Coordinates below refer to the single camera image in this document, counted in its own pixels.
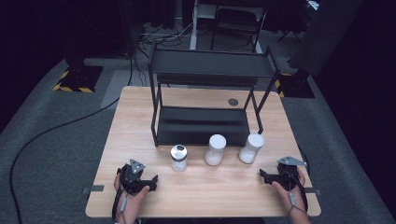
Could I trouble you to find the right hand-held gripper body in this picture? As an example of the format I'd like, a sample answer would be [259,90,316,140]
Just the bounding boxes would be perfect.
[276,156,307,191]

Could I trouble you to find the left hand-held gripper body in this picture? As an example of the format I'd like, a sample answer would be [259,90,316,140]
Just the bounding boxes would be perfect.
[120,159,148,195]

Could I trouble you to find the glass jar with silver lid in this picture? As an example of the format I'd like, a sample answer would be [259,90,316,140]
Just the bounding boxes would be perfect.
[170,144,189,173]

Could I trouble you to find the white jar with white lid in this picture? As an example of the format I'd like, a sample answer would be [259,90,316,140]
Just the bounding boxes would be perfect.
[204,133,227,167]
[237,133,265,165]

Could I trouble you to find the black metal shelf rack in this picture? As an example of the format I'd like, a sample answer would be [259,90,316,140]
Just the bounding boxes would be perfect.
[148,41,281,147]

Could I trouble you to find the person's left hand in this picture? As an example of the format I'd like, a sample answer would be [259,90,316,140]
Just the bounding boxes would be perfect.
[113,173,151,224]

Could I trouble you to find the person's right hand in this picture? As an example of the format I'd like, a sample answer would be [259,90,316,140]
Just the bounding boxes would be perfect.
[271,169,307,218]

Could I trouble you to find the black stand base striped tape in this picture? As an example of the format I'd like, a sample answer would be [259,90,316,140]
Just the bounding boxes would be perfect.
[52,55,105,93]
[275,69,316,99]

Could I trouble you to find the grey curtain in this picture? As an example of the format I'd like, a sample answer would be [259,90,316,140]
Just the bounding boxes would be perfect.
[288,0,365,77]

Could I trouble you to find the black chair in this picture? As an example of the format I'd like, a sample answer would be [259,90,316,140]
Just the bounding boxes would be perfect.
[211,4,269,50]

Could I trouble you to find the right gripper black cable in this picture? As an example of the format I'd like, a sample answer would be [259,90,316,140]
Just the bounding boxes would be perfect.
[288,172,310,214]

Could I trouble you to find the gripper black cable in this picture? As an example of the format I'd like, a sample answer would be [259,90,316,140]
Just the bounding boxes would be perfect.
[288,172,310,214]
[111,167,123,222]

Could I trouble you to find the right gripper grey wrist strap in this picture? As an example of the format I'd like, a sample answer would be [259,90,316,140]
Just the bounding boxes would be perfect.
[287,183,311,219]

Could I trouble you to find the gripper grey wrist strap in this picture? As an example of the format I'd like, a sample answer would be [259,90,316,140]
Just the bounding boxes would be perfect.
[120,190,129,224]
[287,183,311,219]

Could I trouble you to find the thin black cable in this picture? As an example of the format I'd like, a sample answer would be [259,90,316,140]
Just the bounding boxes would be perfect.
[298,146,311,175]

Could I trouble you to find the left gripper grey wrist strap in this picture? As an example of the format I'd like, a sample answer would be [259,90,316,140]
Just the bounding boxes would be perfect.
[120,190,129,224]

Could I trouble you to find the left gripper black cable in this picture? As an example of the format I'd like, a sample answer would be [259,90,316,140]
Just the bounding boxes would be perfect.
[111,167,123,222]

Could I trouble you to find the long black floor cable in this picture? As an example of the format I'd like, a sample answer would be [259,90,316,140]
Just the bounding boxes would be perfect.
[8,52,134,224]

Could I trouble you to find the tangle of floor cables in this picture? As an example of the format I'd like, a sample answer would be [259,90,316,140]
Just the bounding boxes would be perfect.
[136,21,194,49]

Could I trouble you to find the white desk frame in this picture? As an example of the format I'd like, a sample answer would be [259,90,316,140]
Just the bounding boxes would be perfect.
[189,0,265,54]

